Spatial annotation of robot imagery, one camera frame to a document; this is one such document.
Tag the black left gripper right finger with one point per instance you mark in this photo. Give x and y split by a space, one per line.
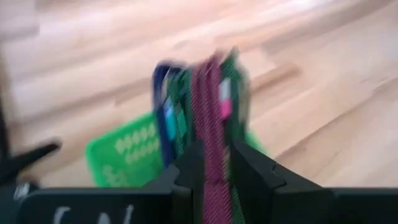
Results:
267 193

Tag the green plastic basket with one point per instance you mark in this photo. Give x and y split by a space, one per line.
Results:
105 161

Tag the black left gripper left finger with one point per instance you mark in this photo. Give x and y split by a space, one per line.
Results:
189 174

